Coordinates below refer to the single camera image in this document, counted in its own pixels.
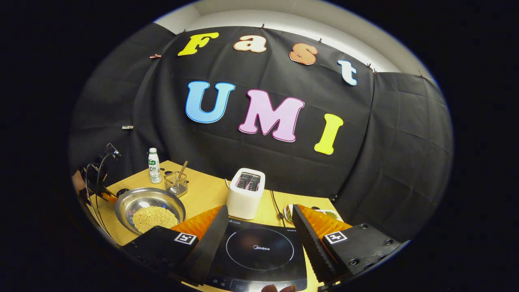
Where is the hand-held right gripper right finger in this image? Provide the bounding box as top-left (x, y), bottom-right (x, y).
top-left (292, 204), bottom-right (411, 285)

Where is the black backdrop cloth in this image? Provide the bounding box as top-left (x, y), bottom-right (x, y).
top-left (68, 22), bottom-right (454, 228)

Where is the small dish of beans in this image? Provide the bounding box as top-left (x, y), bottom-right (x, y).
top-left (311, 208), bottom-right (338, 220)

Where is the silver pot with black handle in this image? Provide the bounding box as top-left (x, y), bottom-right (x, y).
top-left (114, 187), bottom-right (187, 236)

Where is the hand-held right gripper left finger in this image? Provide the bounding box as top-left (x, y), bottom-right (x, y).
top-left (121, 205), bottom-right (230, 287)

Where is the wooden-handled spoon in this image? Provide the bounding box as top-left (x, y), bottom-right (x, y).
top-left (177, 161), bottom-right (189, 193)

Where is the wire mesh basket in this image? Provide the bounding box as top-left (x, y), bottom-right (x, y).
top-left (164, 171), bottom-right (189, 198)

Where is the black induction cooktop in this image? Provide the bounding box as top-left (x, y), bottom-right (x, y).
top-left (202, 217), bottom-right (308, 292)

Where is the white toaster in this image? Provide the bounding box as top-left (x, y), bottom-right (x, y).
top-left (226, 167), bottom-right (266, 221)

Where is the white plastic drink bottle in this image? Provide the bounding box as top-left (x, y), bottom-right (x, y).
top-left (148, 147), bottom-right (162, 185)

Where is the black power cable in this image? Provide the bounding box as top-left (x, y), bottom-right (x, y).
top-left (270, 190), bottom-right (287, 227)

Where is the pile of yellow soybeans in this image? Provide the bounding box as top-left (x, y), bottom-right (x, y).
top-left (132, 206), bottom-right (180, 234)

